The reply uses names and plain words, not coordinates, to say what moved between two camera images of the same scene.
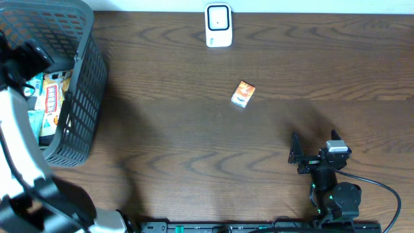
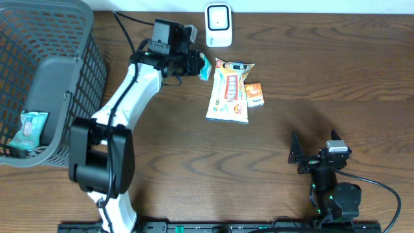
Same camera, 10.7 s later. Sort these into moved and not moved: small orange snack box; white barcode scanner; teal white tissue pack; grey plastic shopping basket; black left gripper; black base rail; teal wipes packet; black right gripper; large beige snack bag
Moved: black left gripper; teal white tissue pack; large beige snack bag; small orange snack box
Not moved: black base rail; teal wipes packet; black right gripper; grey plastic shopping basket; white barcode scanner
